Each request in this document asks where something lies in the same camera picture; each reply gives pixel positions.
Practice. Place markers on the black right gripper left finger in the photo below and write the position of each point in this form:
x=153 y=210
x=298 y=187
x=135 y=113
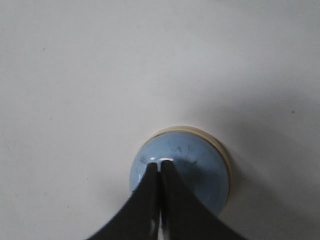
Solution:
x=139 y=218

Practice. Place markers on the blue call bell cream base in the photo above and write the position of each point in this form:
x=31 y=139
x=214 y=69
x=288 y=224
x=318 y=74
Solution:
x=202 y=161

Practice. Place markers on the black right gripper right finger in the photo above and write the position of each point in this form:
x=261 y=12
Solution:
x=184 y=217

